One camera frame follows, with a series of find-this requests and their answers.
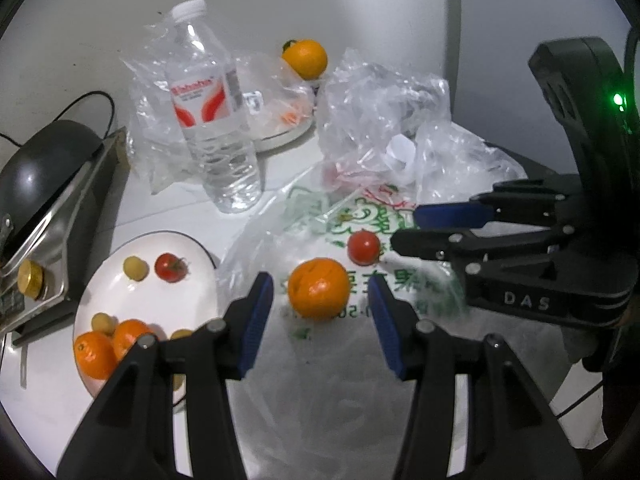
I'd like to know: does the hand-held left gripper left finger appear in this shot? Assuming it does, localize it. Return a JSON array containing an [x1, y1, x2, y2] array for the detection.
[[56, 271, 275, 480]]

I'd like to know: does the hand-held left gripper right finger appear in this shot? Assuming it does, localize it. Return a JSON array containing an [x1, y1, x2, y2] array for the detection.
[[367, 275, 583, 480]]

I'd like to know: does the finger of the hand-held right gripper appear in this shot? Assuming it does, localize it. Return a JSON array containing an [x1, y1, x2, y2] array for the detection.
[[412, 180, 581, 233], [390, 227, 557, 282]]

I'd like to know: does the red tomato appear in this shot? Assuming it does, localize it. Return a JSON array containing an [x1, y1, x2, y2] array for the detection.
[[154, 253, 190, 284], [347, 230, 382, 267]]

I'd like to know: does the white plate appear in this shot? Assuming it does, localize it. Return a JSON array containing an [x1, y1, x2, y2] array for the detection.
[[72, 230, 221, 404]]

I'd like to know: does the green printed plastic bag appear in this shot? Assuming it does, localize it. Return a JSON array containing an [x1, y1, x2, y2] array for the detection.
[[215, 160, 608, 480]]

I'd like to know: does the crumpled clear plastic bag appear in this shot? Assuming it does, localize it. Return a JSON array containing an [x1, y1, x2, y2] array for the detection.
[[317, 47, 528, 206]]

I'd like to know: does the clear water bottle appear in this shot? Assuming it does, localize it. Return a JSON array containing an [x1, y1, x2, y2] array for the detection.
[[165, 0, 262, 214]]

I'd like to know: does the white bowl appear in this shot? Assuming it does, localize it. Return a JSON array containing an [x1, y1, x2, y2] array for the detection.
[[235, 55, 317, 151]]

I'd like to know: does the metal stove with brass knob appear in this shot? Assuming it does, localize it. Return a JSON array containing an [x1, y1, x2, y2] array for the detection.
[[0, 127, 129, 347]]

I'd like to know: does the orange with green stem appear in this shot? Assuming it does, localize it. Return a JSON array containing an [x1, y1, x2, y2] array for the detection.
[[281, 38, 328, 81]]

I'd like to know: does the brass knob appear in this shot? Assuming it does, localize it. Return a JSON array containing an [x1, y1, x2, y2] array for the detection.
[[17, 261, 47, 300]]

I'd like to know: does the thin black cable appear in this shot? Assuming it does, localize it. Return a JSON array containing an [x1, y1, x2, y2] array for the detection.
[[555, 375, 609, 419]]

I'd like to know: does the black power cable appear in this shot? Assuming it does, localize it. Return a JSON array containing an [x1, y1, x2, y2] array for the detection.
[[0, 91, 117, 149]]

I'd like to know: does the black wok with wooden handle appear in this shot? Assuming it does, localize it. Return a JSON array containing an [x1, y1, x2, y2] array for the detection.
[[0, 120, 106, 257]]

